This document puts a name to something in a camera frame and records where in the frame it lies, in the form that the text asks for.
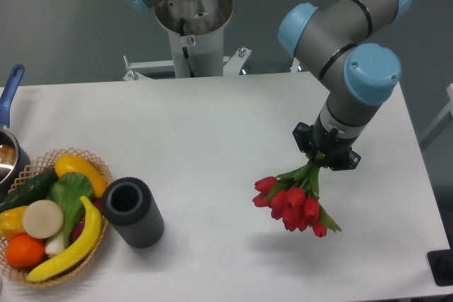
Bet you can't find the yellow bell pepper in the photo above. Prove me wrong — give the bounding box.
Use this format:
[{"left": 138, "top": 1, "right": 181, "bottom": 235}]
[{"left": 1, "top": 206, "right": 28, "bottom": 239}]

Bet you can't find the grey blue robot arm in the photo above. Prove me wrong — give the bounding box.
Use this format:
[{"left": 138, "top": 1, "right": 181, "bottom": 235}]
[{"left": 128, "top": 0, "right": 412, "bottom": 170}]

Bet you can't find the woven wicker basket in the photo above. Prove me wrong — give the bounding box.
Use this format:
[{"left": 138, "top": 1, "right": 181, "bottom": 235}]
[{"left": 1, "top": 148, "right": 113, "bottom": 289}]

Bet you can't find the orange fruit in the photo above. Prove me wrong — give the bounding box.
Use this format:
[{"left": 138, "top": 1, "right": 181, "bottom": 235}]
[{"left": 5, "top": 234, "right": 45, "bottom": 268}]

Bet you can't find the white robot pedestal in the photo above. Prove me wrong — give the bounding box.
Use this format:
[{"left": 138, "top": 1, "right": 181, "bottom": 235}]
[{"left": 124, "top": 0, "right": 251, "bottom": 81}]

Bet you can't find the beige round disc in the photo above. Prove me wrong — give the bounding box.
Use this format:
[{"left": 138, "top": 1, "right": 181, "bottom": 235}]
[{"left": 22, "top": 199, "right": 64, "bottom": 239}]

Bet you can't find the red vegetable in basket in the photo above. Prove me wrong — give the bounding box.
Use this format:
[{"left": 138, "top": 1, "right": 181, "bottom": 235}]
[{"left": 71, "top": 199, "right": 102, "bottom": 243}]

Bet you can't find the red tulip bouquet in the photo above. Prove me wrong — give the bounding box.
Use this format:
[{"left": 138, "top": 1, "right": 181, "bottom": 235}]
[{"left": 252, "top": 153, "right": 342, "bottom": 238}]

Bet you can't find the white frame at right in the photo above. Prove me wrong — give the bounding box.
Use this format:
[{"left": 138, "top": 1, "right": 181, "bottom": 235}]
[{"left": 419, "top": 84, "right": 452, "bottom": 152}]

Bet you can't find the yellow banana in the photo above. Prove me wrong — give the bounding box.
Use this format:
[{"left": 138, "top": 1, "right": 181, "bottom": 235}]
[{"left": 26, "top": 196, "right": 103, "bottom": 282}]

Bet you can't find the dark grey ribbed vase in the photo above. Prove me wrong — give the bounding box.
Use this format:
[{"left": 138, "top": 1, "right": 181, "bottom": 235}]
[{"left": 101, "top": 177, "right": 164, "bottom": 248}]

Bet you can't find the blue handled saucepan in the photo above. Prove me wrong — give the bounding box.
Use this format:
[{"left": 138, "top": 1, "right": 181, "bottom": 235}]
[{"left": 1, "top": 64, "right": 30, "bottom": 201}]

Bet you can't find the black device at edge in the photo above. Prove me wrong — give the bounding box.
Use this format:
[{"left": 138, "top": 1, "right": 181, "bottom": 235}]
[{"left": 427, "top": 249, "right": 452, "bottom": 286}]

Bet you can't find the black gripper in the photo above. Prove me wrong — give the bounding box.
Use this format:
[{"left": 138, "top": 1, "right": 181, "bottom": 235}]
[{"left": 292, "top": 122, "right": 361, "bottom": 170}]

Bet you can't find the green bok choy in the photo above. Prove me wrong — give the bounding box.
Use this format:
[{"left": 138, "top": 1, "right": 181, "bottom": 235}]
[{"left": 45, "top": 172, "right": 93, "bottom": 257}]

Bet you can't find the green cucumber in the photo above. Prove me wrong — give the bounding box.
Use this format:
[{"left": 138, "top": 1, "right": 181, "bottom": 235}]
[{"left": 1, "top": 168, "right": 58, "bottom": 212}]

